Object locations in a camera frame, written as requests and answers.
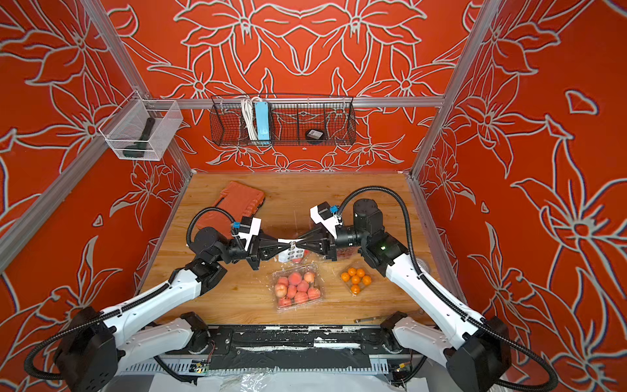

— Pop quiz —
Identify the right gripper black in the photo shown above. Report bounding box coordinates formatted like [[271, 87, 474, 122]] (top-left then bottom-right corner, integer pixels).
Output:
[[301, 223, 374, 262]]

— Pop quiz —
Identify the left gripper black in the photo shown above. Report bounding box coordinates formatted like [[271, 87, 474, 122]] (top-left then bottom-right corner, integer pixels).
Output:
[[214, 229, 290, 274]]

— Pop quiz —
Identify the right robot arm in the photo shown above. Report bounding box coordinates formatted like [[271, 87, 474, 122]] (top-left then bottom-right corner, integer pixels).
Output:
[[310, 186, 558, 391]]

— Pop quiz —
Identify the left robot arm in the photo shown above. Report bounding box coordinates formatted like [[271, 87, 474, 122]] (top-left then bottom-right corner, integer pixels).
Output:
[[24, 207, 289, 391]]

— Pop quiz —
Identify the grape clamshell box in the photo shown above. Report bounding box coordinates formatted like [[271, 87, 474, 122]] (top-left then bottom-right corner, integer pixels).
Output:
[[320, 247, 358, 261]]

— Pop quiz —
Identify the small peach clamshell box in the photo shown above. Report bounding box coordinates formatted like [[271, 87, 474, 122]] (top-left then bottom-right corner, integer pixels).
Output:
[[287, 249, 307, 264]]

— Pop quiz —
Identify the large peach clamshell box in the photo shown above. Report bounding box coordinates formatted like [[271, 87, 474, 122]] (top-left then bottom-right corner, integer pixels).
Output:
[[270, 264, 324, 311]]

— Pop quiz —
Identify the orange plastic tool case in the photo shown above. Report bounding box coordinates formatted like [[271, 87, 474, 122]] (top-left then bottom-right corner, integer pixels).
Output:
[[193, 181, 265, 239]]

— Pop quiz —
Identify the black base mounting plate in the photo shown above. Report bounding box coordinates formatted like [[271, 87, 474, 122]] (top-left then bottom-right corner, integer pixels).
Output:
[[168, 325, 421, 374]]

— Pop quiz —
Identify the small black device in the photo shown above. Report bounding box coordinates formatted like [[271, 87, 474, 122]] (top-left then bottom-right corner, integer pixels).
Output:
[[305, 129, 326, 145]]

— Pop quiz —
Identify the light blue box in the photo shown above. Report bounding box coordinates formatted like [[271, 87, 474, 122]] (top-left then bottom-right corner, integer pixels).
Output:
[[254, 101, 270, 142]]

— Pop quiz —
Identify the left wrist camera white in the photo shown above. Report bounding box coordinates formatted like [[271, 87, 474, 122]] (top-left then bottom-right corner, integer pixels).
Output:
[[231, 217, 261, 251]]

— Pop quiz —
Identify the black wire wall basket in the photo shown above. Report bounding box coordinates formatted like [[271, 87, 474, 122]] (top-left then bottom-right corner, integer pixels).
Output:
[[209, 94, 357, 147]]

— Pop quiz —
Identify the white coiled cable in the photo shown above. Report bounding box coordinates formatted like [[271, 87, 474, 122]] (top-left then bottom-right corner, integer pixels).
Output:
[[241, 97, 258, 143]]

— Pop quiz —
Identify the clear acrylic wall bin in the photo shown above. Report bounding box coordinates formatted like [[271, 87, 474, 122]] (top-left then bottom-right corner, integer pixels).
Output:
[[98, 91, 183, 162]]

